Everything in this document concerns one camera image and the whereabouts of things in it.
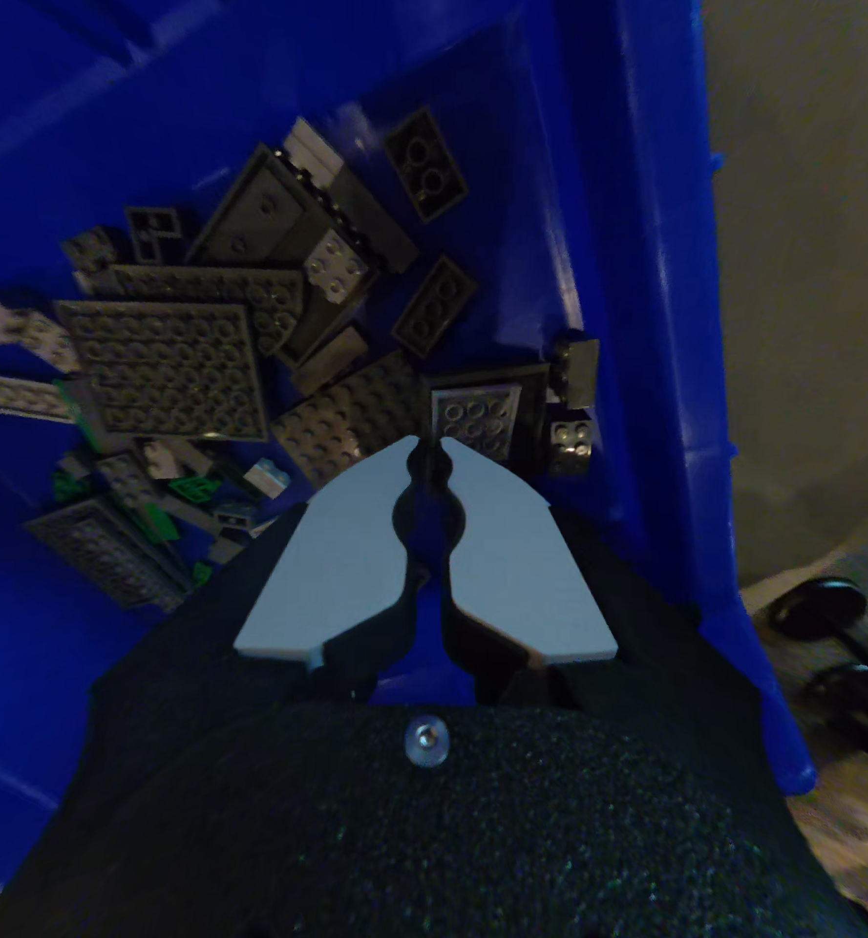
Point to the black chair base with casters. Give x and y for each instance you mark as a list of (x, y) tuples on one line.
[(818, 604)]

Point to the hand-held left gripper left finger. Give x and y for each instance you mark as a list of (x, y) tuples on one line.
[(331, 571)]

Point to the pile of grey building bricks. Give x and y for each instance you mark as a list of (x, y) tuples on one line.
[(170, 366)]

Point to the blue plastic bin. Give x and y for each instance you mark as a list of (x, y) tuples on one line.
[(587, 220)]

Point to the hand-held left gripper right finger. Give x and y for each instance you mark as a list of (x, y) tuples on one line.
[(529, 571)]

